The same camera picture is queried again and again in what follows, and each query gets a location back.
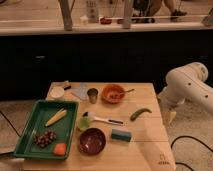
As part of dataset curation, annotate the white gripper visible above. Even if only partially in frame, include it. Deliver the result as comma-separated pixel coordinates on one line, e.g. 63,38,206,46
157,87,182,125

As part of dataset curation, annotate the green pepper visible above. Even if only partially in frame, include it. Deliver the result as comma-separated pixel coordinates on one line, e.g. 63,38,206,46
130,108,152,121

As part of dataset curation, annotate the teal rectangular sponge block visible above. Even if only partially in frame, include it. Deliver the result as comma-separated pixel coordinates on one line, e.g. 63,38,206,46
111,129,132,142

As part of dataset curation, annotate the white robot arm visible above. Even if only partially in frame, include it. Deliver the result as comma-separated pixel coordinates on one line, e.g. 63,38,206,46
157,62,213,125

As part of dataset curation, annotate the orange bowl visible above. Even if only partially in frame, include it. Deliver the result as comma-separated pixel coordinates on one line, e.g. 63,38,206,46
101,84,125,104

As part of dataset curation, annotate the metal cup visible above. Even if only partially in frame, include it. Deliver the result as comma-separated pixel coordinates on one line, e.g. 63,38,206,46
87,88,98,104

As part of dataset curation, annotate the dark maroon bowl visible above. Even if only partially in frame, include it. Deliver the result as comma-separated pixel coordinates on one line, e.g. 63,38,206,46
78,128,106,156

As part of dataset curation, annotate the small green cup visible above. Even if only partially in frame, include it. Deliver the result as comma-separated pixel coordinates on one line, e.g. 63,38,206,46
77,116,90,131

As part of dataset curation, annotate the grey cloth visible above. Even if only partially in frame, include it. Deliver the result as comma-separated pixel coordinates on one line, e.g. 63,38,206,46
71,83,88,100

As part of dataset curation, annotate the small brown brush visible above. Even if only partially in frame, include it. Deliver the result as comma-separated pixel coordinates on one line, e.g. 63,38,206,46
58,80,71,90

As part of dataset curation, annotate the yellow corn cob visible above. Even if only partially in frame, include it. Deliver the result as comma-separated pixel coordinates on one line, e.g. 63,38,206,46
45,109,67,127

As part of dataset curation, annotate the orange carrot piece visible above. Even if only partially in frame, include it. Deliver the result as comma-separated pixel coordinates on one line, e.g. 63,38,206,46
53,143,67,156

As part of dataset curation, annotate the red object on shelf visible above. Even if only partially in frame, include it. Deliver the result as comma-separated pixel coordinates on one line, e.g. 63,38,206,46
100,17,112,25

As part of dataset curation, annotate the white round lid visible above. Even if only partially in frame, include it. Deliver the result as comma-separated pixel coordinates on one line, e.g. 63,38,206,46
50,86,64,99

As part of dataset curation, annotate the green plastic tray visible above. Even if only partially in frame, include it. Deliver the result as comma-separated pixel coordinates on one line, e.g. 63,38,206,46
14,100,78,160

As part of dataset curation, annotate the dark grape bunch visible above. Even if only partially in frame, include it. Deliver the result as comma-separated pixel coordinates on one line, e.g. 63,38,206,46
34,131,57,148

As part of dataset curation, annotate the black cable right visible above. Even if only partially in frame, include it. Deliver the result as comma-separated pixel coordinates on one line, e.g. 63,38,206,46
170,134,213,171

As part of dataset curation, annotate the black cable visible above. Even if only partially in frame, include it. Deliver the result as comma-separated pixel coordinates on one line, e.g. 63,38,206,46
170,134,213,171
0,110,22,138

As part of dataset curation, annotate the black cable left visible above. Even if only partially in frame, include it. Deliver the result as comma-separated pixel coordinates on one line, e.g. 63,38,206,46
0,110,22,138

